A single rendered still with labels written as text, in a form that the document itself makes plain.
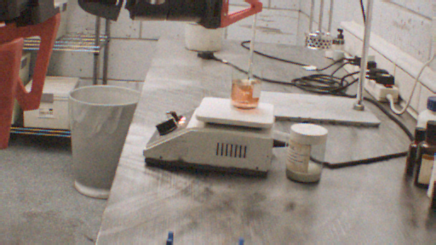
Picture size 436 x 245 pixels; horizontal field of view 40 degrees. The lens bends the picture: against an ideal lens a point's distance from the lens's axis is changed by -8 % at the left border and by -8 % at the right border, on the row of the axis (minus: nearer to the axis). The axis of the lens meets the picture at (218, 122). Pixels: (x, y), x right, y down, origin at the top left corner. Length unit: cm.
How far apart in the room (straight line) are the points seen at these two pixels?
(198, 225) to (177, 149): 20
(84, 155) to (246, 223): 186
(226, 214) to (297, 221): 10
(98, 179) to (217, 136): 173
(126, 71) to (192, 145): 250
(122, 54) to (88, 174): 97
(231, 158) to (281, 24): 248
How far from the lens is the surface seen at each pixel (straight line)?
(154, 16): 94
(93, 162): 265
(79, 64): 350
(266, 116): 101
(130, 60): 346
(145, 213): 85
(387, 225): 90
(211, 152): 99
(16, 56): 39
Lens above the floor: 111
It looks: 17 degrees down
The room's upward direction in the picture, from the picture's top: 5 degrees clockwise
